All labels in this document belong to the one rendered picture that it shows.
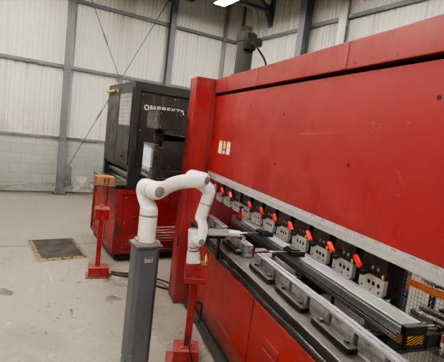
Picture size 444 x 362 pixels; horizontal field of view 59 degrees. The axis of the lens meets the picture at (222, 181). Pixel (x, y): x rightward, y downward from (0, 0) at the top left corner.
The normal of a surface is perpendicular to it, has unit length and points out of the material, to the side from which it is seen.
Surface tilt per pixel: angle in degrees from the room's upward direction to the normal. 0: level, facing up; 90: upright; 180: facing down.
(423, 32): 90
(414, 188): 90
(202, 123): 90
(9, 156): 90
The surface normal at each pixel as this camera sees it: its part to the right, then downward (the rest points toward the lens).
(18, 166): 0.50, 0.16
